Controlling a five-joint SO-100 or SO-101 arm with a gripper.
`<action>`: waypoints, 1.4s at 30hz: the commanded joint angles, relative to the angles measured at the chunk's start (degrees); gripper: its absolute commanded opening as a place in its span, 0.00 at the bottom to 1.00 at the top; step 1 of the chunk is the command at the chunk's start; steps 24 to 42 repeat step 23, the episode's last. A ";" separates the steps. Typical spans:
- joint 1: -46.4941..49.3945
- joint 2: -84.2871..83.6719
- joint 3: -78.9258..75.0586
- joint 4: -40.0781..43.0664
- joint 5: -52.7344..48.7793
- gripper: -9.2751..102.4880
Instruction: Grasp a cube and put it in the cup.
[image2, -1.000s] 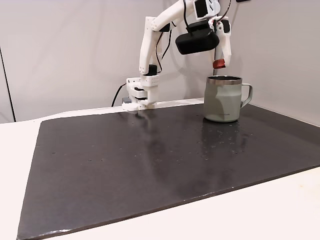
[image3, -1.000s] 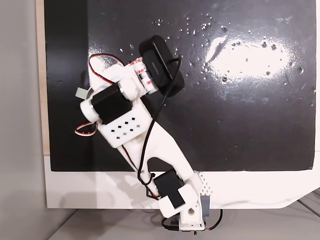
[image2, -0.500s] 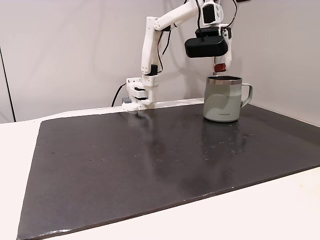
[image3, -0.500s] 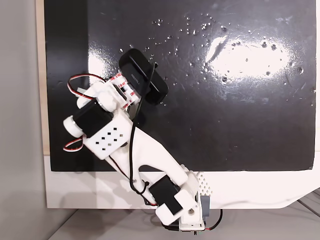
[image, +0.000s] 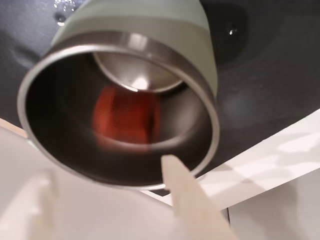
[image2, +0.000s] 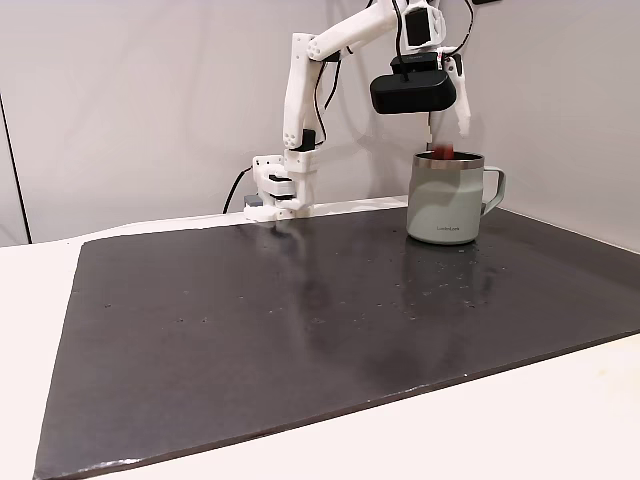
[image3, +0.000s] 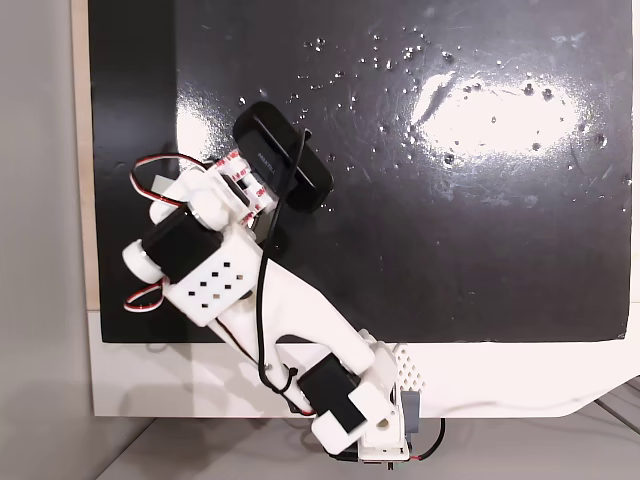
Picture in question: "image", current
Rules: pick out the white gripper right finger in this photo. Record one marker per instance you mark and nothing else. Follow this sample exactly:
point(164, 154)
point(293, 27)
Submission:
point(190, 200)

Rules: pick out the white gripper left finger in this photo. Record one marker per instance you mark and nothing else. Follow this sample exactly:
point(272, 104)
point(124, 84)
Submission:
point(87, 215)

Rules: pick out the red cube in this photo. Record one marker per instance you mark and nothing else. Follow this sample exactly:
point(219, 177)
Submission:
point(125, 117)

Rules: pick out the black glossy mat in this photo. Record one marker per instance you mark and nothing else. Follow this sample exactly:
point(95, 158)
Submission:
point(262, 75)

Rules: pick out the sage green steel mug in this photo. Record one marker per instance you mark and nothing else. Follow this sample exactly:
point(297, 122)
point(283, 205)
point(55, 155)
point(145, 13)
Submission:
point(150, 27)

